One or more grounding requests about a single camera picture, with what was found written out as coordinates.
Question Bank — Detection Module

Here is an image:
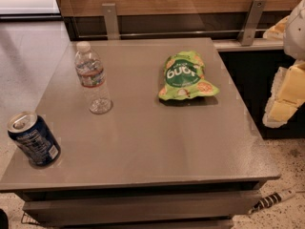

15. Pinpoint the green snack bag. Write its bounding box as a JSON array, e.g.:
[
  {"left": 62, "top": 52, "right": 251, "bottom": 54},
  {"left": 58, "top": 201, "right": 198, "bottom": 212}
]
[{"left": 158, "top": 51, "right": 219, "bottom": 101}]

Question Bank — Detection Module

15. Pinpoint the black white striped cable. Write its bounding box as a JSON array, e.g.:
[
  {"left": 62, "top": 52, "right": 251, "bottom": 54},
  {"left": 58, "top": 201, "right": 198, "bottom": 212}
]
[{"left": 248, "top": 188, "right": 296, "bottom": 215}]

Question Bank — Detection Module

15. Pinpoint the left metal bracket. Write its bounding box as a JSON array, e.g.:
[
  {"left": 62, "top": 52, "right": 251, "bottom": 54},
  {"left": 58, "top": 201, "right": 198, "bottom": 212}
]
[{"left": 102, "top": 3, "right": 120, "bottom": 40}]

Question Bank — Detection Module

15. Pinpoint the grey table drawer unit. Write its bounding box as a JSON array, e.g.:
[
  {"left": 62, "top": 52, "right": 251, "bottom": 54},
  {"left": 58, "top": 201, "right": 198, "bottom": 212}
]
[{"left": 1, "top": 38, "right": 279, "bottom": 229}]

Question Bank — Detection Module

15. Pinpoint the clear plastic water bottle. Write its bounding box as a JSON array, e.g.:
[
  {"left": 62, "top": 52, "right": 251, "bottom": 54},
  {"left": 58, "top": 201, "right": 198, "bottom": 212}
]
[{"left": 74, "top": 41, "right": 112, "bottom": 115}]

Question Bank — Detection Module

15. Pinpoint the blue pepsi can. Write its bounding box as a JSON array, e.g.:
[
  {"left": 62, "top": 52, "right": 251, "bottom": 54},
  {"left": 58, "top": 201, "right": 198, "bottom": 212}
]
[{"left": 8, "top": 112, "right": 61, "bottom": 167}]

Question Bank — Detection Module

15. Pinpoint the metal bracket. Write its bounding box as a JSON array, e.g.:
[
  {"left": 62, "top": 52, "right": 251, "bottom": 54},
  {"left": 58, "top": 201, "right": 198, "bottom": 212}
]
[
  {"left": 102, "top": 3, "right": 120, "bottom": 40},
  {"left": 237, "top": 0, "right": 267, "bottom": 47}
]

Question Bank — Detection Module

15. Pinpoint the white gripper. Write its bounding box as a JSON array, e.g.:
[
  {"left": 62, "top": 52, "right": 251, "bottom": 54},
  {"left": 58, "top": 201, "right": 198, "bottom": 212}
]
[{"left": 262, "top": 0, "right": 305, "bottom": 128}]

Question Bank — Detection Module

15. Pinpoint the horizontal metal rail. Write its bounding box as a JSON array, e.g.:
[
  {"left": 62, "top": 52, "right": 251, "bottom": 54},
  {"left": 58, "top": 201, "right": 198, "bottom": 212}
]
[{"left": 77, "top": 29, "right": 266, "bottom": 40}]

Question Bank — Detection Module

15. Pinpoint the right metal bracket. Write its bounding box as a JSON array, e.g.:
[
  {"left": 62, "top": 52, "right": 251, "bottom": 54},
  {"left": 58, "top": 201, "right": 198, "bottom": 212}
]
[{"left": 237, "top": 0, "right": 267, "bottom": 47}]

